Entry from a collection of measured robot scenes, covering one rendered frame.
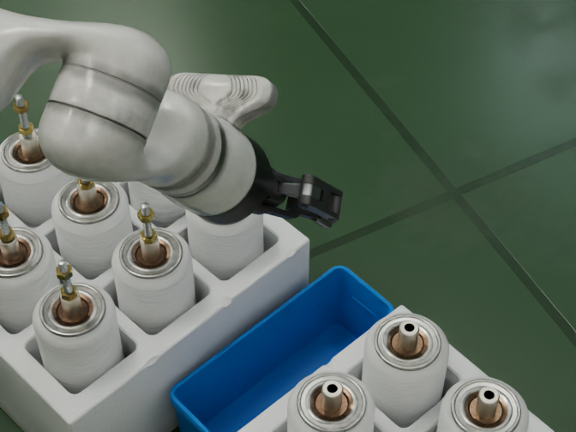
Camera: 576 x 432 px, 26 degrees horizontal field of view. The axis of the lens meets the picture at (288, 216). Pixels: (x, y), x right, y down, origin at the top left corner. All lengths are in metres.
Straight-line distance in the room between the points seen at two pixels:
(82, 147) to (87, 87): 0.04
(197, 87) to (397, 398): 0.56
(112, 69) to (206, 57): 1.30
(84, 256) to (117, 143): 0.78
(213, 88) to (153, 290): 0.54
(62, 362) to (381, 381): 0.37
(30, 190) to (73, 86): 0.81
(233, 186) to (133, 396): 0.61
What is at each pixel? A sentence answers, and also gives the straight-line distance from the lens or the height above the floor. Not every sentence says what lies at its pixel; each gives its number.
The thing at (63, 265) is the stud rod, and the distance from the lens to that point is 1.39.
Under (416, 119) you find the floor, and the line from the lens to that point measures 2.01.
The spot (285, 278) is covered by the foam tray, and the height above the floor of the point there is 0.14.
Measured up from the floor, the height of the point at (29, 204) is 0.20.
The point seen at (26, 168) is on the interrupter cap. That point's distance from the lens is 1.61.
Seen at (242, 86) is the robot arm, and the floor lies 0.75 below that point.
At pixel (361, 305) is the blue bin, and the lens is 1.66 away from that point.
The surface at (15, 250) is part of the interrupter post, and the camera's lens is 1.51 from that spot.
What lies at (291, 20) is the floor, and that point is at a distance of 2.17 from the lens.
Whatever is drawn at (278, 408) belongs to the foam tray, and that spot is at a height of 0.18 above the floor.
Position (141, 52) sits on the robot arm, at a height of 0.87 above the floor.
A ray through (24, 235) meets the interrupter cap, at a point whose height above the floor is 0.25.
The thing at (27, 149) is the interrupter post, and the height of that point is 0.27.
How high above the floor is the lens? 1.42
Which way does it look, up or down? 50 degrees down
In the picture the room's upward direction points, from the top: straight up
